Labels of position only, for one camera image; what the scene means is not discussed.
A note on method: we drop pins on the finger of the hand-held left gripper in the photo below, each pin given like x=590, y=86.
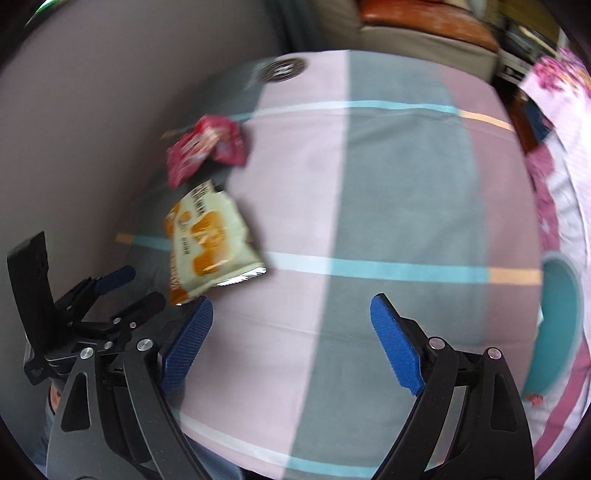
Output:
x=115, y=277
x=147, y=304

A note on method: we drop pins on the red snack packet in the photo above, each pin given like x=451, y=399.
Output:
x=203, y=143

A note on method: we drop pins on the orange snack packet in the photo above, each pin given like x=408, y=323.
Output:
x=207, y=240

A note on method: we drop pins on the orange seat cushion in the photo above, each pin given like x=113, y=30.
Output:
x=415, y=23

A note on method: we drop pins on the cream sofa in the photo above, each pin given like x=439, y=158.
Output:
x=415, y=60

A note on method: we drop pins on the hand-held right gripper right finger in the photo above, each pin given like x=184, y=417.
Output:
x=397, y=346

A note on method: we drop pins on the teal trash bin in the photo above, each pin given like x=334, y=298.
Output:
x=561, y=323

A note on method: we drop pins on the glass side table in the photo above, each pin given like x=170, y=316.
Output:
x=517, y=69

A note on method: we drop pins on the person's left forearm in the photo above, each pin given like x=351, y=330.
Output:
x=53, y=429

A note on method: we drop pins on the wooden bed frame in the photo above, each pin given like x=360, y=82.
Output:
x=531, y=124

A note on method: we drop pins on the plaid tablecloth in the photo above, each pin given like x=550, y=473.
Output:
x=369, y=207

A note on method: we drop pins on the blue curtain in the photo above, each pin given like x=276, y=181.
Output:
x=300, y=23

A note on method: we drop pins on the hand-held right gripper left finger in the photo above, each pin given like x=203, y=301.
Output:
x=187, y=350

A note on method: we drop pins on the pink floral blanket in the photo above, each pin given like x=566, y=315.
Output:
x=568, y=184

